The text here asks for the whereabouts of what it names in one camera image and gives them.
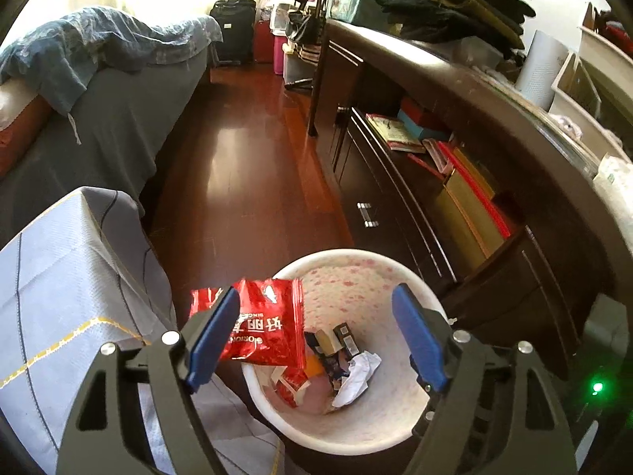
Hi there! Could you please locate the dark wooden cabinet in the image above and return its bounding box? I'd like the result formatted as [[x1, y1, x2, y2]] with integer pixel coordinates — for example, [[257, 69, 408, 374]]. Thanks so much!
[[309, 20, 633, 382]]

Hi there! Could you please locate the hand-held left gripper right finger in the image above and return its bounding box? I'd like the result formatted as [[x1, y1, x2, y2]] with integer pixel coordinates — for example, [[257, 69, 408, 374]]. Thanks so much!
[[392, 283, 579, 475]]

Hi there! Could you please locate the white ribbed air purifier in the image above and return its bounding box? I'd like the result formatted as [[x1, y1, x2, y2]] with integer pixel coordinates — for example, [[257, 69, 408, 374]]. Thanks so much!
[[517, 30, 569, 110]]

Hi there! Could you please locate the bed with dark headboard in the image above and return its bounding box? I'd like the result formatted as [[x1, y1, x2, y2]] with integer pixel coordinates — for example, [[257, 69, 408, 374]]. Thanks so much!
[[0, 7, 223, 248]]

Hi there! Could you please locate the white paper wrapper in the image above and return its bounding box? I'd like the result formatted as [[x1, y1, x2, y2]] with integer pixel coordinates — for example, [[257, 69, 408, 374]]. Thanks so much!
[[332, 350, 381, 408]]

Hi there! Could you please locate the white crumpled plastic bag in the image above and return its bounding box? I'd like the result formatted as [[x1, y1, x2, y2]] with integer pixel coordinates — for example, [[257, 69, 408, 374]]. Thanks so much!
[[591, 156, 633, 219]]

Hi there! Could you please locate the red storage box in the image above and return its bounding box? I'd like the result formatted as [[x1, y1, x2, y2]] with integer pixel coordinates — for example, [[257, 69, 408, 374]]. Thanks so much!
[[254, 20, 275, 63]]

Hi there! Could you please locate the black suitcase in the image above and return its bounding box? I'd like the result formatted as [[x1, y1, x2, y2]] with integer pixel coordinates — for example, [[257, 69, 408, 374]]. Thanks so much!
[[210, 0, 257, 66]]

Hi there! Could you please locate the cream cover book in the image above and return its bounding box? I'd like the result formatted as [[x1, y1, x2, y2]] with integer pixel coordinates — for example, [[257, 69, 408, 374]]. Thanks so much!
[[366, 114, 427, 154]]

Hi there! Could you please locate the pink striped book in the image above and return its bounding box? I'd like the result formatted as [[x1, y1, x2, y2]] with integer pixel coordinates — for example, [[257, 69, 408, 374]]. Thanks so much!
[[423, 137, 453, 174]]

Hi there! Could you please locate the wooden coat rack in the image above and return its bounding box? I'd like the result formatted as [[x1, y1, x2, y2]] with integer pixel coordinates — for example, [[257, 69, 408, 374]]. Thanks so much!
[[284, 0, 330, 137]]

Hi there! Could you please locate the white plastic basket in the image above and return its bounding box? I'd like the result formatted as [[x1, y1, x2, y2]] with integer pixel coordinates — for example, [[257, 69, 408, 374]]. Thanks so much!
[[549, 25, 633, 164]]

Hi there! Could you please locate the pink folded quilt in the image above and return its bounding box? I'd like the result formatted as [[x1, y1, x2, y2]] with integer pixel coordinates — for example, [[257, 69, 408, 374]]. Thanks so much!
[[0, 82, 38, 129]]

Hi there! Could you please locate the red snack packet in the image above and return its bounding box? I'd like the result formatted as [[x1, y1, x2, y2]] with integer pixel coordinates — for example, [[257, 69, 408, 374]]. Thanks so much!
[[189, 278, 307, 371]]

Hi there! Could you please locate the pile of dark folded clothes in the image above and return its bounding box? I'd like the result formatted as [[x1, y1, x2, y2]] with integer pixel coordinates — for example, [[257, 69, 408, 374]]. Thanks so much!
[[376, 0, 537, 60]]

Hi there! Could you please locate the dark blue wrapper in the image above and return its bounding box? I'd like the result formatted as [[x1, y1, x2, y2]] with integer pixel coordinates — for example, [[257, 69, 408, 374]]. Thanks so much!
[[324, 356, 347, 387]]

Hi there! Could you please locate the blue checked tablecloth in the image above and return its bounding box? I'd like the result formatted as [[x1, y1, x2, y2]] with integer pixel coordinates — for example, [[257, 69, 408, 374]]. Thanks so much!
[[0, 186, 285, 475]]

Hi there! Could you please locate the blue patterned duvet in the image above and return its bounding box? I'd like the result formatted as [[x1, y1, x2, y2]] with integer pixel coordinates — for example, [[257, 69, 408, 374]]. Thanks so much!
[[0, 6, 223, 114]]

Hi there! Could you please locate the white pink-dotted waste bin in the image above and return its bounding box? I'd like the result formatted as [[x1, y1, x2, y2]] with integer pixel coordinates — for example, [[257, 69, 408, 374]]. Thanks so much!
[[241, 249, 453, 455]]

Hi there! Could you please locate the clear plastic container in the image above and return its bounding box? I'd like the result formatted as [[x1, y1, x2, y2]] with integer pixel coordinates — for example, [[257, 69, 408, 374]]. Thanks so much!
[[269, 2, 292, 38]]

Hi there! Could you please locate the black gold box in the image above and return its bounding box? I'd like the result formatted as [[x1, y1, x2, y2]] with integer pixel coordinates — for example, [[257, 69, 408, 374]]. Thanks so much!
[[305, 331, 337, 357]]

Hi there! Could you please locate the teal flat box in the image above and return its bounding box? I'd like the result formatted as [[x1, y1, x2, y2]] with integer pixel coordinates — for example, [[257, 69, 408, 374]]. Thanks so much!
[[397, 109, 453, 142]]

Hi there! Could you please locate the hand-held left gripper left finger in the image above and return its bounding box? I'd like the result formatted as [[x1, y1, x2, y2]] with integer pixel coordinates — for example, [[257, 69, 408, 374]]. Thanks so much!
[[55, 286, 242, 475]]

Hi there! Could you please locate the red gold flat box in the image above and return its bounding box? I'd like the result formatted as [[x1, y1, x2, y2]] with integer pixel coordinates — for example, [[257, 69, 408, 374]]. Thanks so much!
[[447, 143, 520, 238]]

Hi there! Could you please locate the striped handbag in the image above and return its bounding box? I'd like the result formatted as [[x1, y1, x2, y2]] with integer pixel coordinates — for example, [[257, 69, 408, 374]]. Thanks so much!
[[284, 10, 322, 63]]

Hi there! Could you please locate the pink plastic container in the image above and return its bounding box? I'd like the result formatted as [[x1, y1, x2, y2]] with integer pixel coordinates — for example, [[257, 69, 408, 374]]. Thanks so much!
[[273, 34, 288, 75]]

